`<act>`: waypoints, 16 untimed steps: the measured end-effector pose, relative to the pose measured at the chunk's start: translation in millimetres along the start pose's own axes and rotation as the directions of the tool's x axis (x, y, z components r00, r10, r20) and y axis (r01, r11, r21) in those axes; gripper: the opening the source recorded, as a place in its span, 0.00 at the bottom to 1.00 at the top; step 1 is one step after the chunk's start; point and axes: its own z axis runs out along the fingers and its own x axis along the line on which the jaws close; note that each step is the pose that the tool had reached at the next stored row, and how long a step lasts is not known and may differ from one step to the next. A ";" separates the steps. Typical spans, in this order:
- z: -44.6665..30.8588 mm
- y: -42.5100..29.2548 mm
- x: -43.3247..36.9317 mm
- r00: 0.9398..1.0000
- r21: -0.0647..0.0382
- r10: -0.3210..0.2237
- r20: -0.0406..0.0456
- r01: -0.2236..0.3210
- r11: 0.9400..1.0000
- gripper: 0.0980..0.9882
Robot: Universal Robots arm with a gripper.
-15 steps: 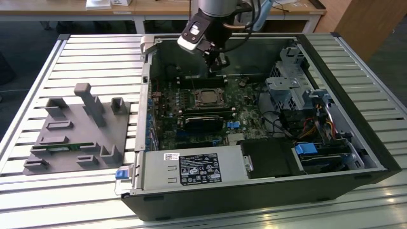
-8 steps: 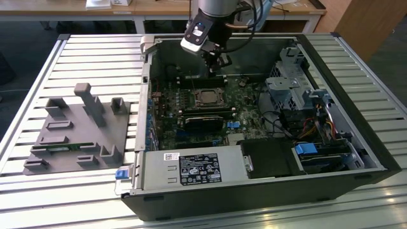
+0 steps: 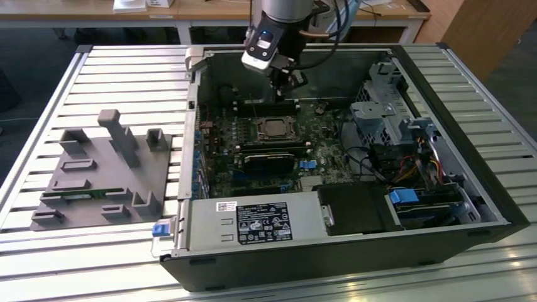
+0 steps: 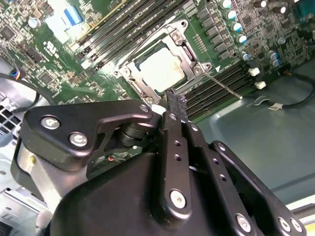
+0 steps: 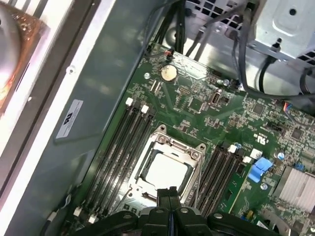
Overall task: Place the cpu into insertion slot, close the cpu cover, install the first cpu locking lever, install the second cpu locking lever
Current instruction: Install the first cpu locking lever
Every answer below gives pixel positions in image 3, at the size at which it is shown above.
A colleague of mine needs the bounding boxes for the metal socket cover frame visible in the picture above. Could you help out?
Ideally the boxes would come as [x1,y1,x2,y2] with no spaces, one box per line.
[255,118,299,141]

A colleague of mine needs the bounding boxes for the silver topped CPU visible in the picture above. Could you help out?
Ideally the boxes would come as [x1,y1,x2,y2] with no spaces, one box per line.
[261,121,293,137]

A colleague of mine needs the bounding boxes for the CPU socket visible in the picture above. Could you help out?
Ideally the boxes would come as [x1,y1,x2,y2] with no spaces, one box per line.
[254,116,301,142]

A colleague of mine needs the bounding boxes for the pale blue teach pendant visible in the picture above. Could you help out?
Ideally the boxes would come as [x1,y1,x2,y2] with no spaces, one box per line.
[334,0,362,32]

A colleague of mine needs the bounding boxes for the silver metal drive cage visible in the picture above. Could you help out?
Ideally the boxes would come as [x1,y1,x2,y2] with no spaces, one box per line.
[347,62,439,147]

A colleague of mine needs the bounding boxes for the green motherboard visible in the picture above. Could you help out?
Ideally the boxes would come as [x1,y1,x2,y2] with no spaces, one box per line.
[194,99,367,201]

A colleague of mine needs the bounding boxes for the black graphics card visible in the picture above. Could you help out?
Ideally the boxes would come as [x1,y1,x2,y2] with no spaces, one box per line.
[241,152,297,176]

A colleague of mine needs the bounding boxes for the silver chipset heatsink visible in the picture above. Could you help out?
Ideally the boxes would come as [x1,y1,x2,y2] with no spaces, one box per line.
[299,176,325,190]

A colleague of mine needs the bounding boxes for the wooden cabinet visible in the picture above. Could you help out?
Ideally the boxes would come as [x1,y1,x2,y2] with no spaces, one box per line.
[414,0,537,81]

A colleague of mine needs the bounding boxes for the black plastic shroud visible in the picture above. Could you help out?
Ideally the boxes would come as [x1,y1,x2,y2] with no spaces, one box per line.
[314,183,402,237]

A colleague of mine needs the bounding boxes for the blue disk carrier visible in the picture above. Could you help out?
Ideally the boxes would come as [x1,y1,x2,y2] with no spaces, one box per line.
[387,187,419,206]

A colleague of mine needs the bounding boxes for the wooden desk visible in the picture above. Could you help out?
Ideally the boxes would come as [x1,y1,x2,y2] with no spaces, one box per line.
[0,0,431,45]

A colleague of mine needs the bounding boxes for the grey parts rack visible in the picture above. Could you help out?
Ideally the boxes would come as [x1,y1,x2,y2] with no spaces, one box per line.
[28,108,175,232]

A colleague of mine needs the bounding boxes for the silver power supply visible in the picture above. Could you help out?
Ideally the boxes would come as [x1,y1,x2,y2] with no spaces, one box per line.
[177,191,335,252]

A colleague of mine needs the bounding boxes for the blue plastic latch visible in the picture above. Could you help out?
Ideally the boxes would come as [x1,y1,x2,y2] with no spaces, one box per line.
[153,220,175,238]

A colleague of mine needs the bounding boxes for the green RAM stick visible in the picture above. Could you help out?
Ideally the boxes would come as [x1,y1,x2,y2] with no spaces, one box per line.
[61,187,126,200]

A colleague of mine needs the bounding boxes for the black PC case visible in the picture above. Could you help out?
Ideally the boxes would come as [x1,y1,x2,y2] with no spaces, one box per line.
[157,43,530,292]

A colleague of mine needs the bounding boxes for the black and white wrist camera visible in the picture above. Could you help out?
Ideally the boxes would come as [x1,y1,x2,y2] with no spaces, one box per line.
[241,27,282,76]

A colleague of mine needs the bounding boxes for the black camera cable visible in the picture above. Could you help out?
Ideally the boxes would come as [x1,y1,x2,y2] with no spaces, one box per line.
[293,0,353,70]

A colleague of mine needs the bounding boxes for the black cable bundle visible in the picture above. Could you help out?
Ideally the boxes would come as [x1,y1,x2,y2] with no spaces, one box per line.
[370,146,397,182]

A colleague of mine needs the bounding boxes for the orange power wire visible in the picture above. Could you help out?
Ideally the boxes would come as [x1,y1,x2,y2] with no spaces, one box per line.
[395,157,419,183]

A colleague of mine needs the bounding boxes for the yellow power wire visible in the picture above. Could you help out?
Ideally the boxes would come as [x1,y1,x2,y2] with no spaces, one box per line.
[421,157,445,179]

